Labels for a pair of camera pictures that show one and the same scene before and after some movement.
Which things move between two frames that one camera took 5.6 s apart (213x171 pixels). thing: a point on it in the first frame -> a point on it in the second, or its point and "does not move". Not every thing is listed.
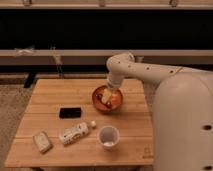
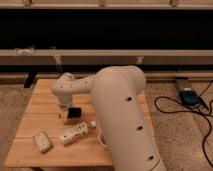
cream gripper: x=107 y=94 -> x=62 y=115
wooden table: x=82 y=122 does not move
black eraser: x=70 y=113 does not move
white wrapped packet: x=43 y=142 does not move
